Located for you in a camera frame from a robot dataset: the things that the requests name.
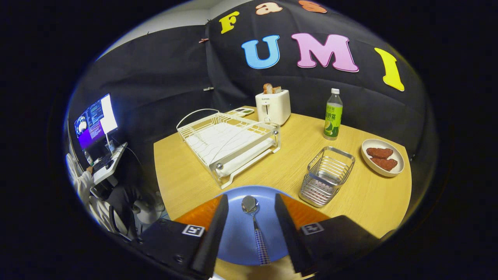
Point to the black backdrop cloth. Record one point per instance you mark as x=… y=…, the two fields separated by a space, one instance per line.
x=163 y=77

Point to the computer monitor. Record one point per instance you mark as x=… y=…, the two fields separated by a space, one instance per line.
x=95 y=120

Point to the red-brown meat piece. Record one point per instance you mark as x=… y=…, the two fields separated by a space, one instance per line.
x=379 y=153
x=385 y=163

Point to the white side desk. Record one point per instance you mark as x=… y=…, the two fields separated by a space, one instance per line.
x=113 y=165

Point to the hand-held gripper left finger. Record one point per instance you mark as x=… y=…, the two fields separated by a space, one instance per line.
x=216 y=233

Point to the white divided sauce tray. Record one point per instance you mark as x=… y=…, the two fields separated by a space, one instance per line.
x=240 y=112

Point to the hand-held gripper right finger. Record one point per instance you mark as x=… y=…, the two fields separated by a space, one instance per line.
x=288 y=229

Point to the blue plate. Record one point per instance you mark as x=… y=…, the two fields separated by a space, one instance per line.
x=237 y=233

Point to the green label drink bottle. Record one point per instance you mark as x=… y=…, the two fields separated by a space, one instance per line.
x=333 y=120

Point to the cream plate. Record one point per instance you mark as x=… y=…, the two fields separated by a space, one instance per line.
x=369 y=165

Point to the white toaster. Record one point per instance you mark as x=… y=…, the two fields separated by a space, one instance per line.
x=274 y=109

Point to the white drip tray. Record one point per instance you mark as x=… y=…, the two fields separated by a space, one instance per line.
x=218 y=142

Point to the toast bread slice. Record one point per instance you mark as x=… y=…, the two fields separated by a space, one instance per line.
x=267 y=88
x=277 y=90

